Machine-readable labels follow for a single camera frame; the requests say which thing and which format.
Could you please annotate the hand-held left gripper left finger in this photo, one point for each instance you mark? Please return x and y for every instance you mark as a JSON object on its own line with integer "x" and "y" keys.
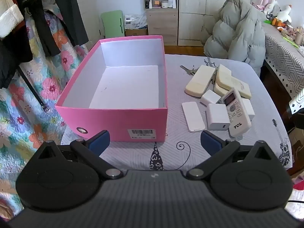
{"x": 99, "y": 142}

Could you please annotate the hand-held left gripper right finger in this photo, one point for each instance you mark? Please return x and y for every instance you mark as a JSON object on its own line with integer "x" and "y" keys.
{"x": 209, "y": 143}

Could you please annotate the white charger cube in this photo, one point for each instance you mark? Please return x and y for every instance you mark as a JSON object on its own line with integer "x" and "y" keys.
{"x": 217, "y": 117}
{"x": 248, "y": 109}
{"x": 210, "y": 97}

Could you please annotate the pink cardboard box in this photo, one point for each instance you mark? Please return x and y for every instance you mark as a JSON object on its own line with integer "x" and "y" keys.
{"x": 118, "y": 121}

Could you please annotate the white power bank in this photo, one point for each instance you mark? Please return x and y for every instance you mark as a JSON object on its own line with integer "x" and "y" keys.
{"x": 192, "y": 116}

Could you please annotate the white remote control with display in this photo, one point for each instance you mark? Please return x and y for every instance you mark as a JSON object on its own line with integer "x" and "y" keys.
{"x": 237, "y": 123}

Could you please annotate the cream remote control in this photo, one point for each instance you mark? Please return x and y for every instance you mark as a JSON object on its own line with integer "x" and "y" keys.
{"x": 199, "y": 82}
{"x": 224, "y": 74}

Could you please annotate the cream cases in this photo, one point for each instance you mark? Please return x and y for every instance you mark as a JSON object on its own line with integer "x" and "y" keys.
{"x": 241, "y": 87}

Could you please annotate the floral quilt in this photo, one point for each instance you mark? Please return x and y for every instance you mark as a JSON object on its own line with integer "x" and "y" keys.
{"x": 23, "y": 114}

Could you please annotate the geometric patterned desk cloth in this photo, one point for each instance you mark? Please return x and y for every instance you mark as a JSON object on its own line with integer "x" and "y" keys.
{"x": 285, "y": 59}

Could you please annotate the grey-green puffer jacket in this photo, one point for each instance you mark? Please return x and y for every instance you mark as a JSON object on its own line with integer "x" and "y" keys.
{"x": 235, "y": 33}

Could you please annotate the dark hanging jacket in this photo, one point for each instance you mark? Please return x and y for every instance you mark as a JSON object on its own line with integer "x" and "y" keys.
{"x": 14, "y": 64}

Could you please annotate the brown cardboard box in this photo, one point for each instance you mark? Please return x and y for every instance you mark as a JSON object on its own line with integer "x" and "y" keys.
{"x": 136, "y": 31}

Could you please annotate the wooden shelf cabinet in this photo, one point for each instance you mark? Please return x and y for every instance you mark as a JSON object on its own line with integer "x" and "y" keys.
{"x": 162, "y": 26}

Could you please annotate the black hanging garments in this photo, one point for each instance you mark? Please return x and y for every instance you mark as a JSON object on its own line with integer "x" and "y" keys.
{"x": 61, "y": 9}

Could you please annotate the light wooden wardrobe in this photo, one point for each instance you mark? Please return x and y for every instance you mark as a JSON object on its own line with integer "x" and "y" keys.
{"x": 197, "y": 4}

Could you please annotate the white bottle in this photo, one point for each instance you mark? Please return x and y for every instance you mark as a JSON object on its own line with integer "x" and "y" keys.
{"x": 174, "y": 2}

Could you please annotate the black bottle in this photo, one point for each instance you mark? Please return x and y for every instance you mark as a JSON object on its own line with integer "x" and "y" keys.
{"x": 147, "y": 4}

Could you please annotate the white jar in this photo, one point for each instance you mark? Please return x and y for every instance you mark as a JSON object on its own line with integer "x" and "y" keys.
{"x": 164, "y": 4}

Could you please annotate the white goose plush toy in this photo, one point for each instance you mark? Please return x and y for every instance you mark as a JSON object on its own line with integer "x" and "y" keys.
{"x": 273, "y": 6}
{"x": 285, "y": 14}

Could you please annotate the white fleece garment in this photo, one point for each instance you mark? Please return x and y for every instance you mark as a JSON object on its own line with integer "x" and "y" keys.
{"x": 9, "y": 19}

